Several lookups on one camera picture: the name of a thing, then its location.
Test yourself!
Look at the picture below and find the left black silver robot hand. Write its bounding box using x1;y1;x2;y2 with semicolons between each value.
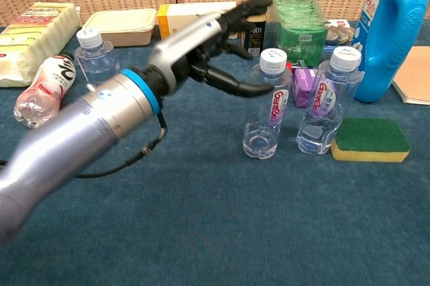
146;0;275;99

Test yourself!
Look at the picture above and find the clear water bottle white cap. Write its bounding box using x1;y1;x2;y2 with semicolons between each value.
242;47;294;160
75;27;122;87
295;46;365;157

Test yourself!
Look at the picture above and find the white orange tea carton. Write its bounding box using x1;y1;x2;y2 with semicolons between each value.
157;1;239;40

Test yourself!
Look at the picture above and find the black tin can gold lid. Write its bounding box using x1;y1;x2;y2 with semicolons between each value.
236;13;268;56

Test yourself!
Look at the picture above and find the beige lidded lunch box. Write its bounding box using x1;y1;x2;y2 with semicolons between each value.
81;7;159;48

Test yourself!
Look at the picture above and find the green packet stack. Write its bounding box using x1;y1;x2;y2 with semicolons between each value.
269;0;329;67

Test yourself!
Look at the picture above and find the small purple box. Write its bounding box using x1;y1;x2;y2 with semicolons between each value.
290;67;324;109

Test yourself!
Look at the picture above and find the pink drink bottle black cap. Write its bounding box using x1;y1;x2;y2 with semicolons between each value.
13;52;78;130

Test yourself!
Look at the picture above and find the yellow sponge multipack in plastic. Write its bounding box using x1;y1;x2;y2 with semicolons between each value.
0;1;81;89

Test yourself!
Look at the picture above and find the blue table cloth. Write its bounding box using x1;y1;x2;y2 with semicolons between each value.
0;19;430;286

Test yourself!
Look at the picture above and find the blue detergent jug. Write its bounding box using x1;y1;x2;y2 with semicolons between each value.
349;0;430;104

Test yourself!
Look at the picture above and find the green yellow scouring sponge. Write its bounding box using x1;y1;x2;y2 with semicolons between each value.
330;117;412;164

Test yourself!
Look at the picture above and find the kraft spiral notebook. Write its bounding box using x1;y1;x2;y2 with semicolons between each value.
392;46;430;106

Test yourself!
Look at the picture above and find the red push button switch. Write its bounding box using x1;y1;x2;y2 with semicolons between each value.
285;59;314;71

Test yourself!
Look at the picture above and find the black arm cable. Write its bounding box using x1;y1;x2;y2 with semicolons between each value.
73;111;168;179

